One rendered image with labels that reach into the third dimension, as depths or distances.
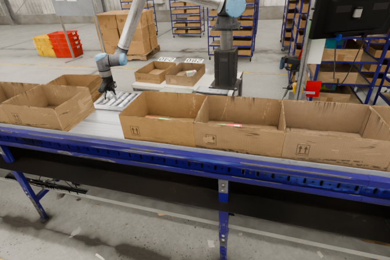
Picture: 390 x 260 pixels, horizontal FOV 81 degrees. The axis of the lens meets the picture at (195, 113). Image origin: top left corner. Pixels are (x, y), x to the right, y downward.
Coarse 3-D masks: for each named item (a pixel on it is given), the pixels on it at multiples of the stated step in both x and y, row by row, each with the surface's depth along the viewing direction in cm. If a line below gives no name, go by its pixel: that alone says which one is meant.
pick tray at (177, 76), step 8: (184, 64) 247; (192, 64) 243; (200, 64) 240; (168, 72) 223; (176, 72) 240; (184, 72) 246; (200, 72) 227; (168, 80) 218; (176, 80) 215; (184, 80) 212; (192, 80) 209
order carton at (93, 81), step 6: (60, 78) 209; (66, 78) 214; (72, 78) 213; (78, 78) 212; (84, 78) 211; (90, 78) 210; (96, 78) 198; (54, 84) 202; (60, 84) 209; (66, 84) 216; (72, 84) 217; (78, 84) 215; (84, 84) 214; (90, 84) 190; (96, 84) 199; (90, 90) 190; (96, 90) 199; (96, 96) 199
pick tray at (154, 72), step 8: (152, 64) 255; (160, 64) 256; (168, 64) 252; (136, 72) 231; (144, 72) 243; (152, 72) 252; (160, 72) 249; (136, 80) 231; (144, 80) 227; (152, 80) 223; (160, 80) 222
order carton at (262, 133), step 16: (208, 96) 127; (224, 96) 125; (240, 96) 123; (208, 112) 132; (224, 112) 130; (240, 112) 127; (256, 112) 125; (272, 112) 122; (208, 128) 103; (224, 128) 100; (240, 128) 98; (256, 128) 96; (272, 128) 123; (208, 144) 107; (224, 144) 105; (240, 144) 102; (256, 144) 100; (272, 144) 98
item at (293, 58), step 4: (284, 56) 168; (288, 56) 165; (292, 56) 165; (296, 56) 164; (284, 60) 165; (288, 60) 164; (292, 60) 163; (296, 60) 163; (300, 60) 162; (292, 64) 166; (296, 64) 164; (292, 68) 167; (296, 68) 167
